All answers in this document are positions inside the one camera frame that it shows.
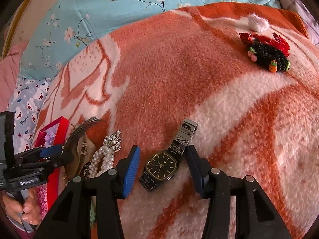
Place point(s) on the purple plaid pillow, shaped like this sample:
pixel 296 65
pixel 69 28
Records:
pixel 311 24

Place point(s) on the orange white fleece blanket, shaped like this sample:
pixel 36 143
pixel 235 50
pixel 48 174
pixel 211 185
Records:
pixel 145 78

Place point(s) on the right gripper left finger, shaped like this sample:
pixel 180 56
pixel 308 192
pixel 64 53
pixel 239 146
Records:
pixel 69 216

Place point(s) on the white fluffy pompom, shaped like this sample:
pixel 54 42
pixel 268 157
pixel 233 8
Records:
pixel 257 23

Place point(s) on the pink quilted blanket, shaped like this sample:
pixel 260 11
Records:
pixel 9 70

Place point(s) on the silver rhinestone hair clip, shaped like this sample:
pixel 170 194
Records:
pixel 113 142

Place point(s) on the blue bear print pillow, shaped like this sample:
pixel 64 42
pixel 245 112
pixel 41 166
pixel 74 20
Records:
pixel 26 103

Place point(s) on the red jewelry box tray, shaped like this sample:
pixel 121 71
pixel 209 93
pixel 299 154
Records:
pixel 53 178

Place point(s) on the black gold wristwatch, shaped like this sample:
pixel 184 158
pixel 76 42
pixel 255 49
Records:
pixel 164 164

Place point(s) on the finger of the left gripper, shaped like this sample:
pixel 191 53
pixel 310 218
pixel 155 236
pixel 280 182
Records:
pixel 39 152
pixel 51 162

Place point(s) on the person's left hand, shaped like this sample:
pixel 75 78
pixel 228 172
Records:
pixel 28 212

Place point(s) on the small purple flower scrunchie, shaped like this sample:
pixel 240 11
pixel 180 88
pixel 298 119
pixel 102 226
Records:
pixel 50 135

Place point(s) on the red ribbon hair clip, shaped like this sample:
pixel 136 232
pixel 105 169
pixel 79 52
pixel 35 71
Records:
pixel 278 42

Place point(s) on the pink flower scrunchie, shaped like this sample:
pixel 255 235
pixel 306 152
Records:
pixel 42 200

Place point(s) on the teal floral quilt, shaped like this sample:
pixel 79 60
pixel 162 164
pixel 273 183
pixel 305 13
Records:
pixel 71 25

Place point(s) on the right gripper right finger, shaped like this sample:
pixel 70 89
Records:
pixel 256 216

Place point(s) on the beige claw hair clip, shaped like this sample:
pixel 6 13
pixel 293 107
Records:
pixel 83 152

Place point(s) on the black hair comb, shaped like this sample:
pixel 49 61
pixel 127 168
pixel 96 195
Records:
pixel 75 135

